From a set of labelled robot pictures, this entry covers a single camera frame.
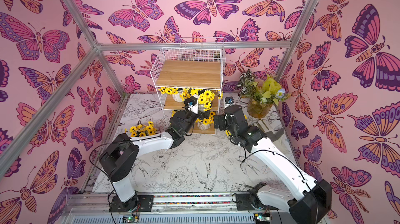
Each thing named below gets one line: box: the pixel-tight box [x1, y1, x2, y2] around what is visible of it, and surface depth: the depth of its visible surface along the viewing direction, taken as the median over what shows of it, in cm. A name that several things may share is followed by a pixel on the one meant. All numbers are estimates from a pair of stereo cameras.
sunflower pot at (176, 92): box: [158, 86, 184, 103], surface depth 75 cm
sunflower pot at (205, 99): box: [197, 89, 216, 114], surface depth 70 cm
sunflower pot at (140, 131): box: [124, 121, 158, 138], surface depth 87 cm
